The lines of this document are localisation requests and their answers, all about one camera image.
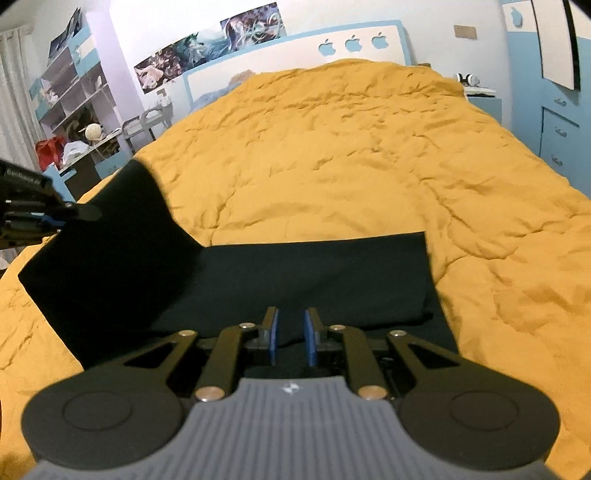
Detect red bag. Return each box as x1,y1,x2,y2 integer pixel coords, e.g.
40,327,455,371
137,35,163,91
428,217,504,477
36,137,68,171

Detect pale blue anime wall poster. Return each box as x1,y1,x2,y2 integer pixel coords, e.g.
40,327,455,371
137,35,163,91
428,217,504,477
220,2,288,52

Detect pinkish anime wall poster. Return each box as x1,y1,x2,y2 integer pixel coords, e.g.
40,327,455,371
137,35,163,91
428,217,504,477
134,50,186,96

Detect white patterned curtain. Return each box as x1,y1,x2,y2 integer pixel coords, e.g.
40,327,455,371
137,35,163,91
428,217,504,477
0,28,48,175

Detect yellow quilt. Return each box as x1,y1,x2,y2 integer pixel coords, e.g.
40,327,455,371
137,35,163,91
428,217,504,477
0,59,591,480

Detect blue wardrobe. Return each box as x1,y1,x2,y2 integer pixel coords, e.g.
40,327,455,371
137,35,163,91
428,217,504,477
500,0,591,200

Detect blue nightstand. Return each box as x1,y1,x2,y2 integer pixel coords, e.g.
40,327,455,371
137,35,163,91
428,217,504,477
462,85,504,126

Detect grey desk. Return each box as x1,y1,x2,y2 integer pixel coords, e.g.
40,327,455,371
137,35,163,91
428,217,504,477
44,134,129,200

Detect dark teal anime wall poster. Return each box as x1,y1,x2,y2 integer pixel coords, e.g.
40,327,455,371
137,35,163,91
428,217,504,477
173,25,230,71

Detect blue pillow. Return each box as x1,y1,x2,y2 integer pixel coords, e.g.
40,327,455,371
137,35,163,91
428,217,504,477
194,85,237,110

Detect black pants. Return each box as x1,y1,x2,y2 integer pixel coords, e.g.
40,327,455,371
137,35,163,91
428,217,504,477
17,159,463,371

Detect grey rolling cart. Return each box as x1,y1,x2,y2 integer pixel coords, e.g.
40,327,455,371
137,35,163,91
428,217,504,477
121,104,175,154

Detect white and blue headboard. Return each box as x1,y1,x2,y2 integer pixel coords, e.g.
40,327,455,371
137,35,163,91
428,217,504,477
182,19,408,112

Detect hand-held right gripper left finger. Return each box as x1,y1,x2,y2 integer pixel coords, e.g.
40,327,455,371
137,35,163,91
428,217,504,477
110,307,281,402

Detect white and blue bookshelf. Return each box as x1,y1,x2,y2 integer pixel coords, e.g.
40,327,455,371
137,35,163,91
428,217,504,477
28,11,124,154

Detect blue chair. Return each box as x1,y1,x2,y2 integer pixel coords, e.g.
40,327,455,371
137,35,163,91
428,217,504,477
44,165,78,205

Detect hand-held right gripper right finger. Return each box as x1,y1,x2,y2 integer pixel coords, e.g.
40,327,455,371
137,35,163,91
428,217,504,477
304,308,477,402

